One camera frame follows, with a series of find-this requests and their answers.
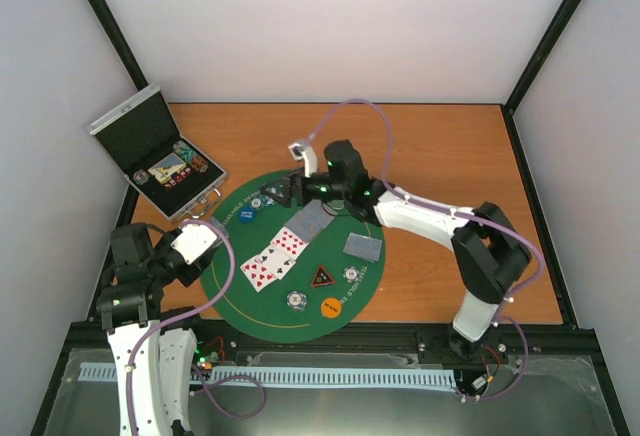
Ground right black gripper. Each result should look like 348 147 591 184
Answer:
259 168 347 211

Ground blue small blind button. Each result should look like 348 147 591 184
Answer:
237 206 256 224

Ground face-down community card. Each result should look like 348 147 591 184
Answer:
285 212 322 243
301 200 336 229

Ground ten of diamonds card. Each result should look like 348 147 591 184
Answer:
270 227 308 260

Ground four of clubs card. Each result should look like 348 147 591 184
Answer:
254 246 295 280

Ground dealt blue-backed playing card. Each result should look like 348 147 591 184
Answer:
343 233 383 262

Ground white blue chip stack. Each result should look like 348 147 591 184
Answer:
286 291 308 311
343 267 361 283

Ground orange big blind button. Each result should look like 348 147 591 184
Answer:
320 297 342 319

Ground deck of playing cards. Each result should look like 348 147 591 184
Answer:
208 216 229 238

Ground eight of hearts card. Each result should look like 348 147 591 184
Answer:
240 258 277 292

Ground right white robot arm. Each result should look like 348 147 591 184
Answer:
260 140 532 343

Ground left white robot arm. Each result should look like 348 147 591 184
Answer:
96 223 220 435

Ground aluminium poker case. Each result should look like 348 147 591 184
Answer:
88 84 228 221

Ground poker chips in case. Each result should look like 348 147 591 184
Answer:
173 140 209 173

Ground round green poker mat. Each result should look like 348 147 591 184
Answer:
200 171 385 343

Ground red dice row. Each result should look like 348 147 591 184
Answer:
163 168 193 189

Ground lone chip in case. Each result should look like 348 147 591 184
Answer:
132 170 150 186

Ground boxed card deck in case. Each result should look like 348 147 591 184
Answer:
148 153 187 184

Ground black triangular card piece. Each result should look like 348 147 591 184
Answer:
310 265 336 288

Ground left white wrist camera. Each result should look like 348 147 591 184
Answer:
170 223 220 265

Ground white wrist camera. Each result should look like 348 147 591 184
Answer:
288 139 318 178
170 223 220 265

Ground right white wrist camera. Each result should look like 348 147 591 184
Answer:
288 139 318 178

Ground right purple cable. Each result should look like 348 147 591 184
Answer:
307 98 546 402

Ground light blue slotted cable duct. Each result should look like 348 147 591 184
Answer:
79 362 457 390

